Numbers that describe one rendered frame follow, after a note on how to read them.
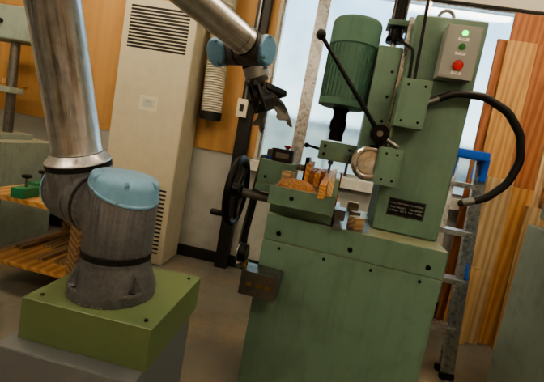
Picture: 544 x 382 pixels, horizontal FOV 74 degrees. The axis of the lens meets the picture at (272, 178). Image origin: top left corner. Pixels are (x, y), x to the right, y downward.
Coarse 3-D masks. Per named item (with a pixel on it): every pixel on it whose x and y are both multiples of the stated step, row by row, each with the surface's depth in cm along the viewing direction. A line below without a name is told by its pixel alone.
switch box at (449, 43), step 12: (456, 24) 108; (444, 36) 111; (456, 36) 108; (468, 36) 107; (480, 36) 107; (444, 48) 109; (456, 48) 108; (468, 48) 108; (444, 60) 109; (456, 60) 109; (468, 60) 108; (444, 72) 109; (468, 72) 108
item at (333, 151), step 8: (320, 144) 132; (328, 144) 131; (336, 144) 131; (344, 144) 130; (320, 152) 132; (328, 152) 132; (336, 152) 131; (344, 152) 130; (352, 152) 130; (328, 160) 135; (336, 160) 131; (344, 160) 131
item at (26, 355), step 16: (16, 336) 75; (176, 336) 88; (0, 352) 71; (16, 352) 70; (32, 352) 71; (48, 352) 72; (64, 352) 72; (176, 352) 91; (0, 368) 71; (16, 368) 71; (32, 368) 70; (48, 368) 70; (64, 368) 69; (80, 368) 69; (96, 368) 70; (112, 368) 70; (128, 368) 71; (160, 368) 81; (176, 368) 94
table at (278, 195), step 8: (256, 184) 136; (264, 184) 135; (272, 184) 115; (272, 192) 113; (280, 192) 113; (288, 192) 112; (296, 192) 112; (304, 192) 111; (272, 200) 113; (280, 200) 113; (288, 200) 112; (296, 200) 112; (304, 200) 111; (312, 200) 111; (320, 200) 111; (328, 200) 110; (296, 208) 112; (304, 208) 112; (312, 208) 111; (320, 208) 111; (328, 208) 110
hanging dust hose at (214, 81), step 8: (224, 0) 243; (232, 0) 244; (232, 8) 246; (208, 64) 250; (208, 72) 249; (216, 72) 248; (224, 72) 253; (208, 80) 249; (216, 80) 249; (224, 80) 256; (208, 88) 249; (216, 88) 250; (208, 96) 250; (216, 96) 250; (208, 104) 251; (216, 104) 251; (200, 112) 255; (208, 112) 250; (216, 112) 252; (216, 120) 253
